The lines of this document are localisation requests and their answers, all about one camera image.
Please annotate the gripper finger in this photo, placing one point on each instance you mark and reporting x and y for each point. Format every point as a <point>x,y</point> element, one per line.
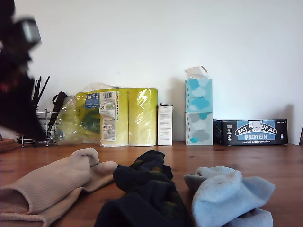
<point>27,99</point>
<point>14,113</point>

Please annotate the beige ribbed sock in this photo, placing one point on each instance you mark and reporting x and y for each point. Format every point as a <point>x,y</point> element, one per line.
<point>21,221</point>
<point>54,179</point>

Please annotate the light blue sock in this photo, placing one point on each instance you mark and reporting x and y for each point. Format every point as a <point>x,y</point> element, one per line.
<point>225,196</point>
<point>191,182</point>

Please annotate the white carton black top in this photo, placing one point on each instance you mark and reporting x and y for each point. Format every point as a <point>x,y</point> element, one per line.
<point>165,125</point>

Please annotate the thin black stick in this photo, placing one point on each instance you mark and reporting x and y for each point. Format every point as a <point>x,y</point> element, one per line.
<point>36,88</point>
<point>43,87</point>

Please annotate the yellow paper towel pack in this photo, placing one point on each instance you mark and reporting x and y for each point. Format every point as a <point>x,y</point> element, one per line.
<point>142,113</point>

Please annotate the white tissue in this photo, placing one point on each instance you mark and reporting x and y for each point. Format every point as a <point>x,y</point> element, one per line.
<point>194,72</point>

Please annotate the blue cloud tissue box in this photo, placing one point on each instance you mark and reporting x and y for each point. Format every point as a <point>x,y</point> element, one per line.
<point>198,95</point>

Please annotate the grey cloud tissue box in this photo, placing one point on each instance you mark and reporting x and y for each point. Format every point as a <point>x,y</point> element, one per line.
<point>198,128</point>

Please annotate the black Eat Natural bar box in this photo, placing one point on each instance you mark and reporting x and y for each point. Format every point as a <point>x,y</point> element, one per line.
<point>251,134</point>

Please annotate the grey arm camera box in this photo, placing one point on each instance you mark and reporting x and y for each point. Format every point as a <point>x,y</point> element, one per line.
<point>29,33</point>

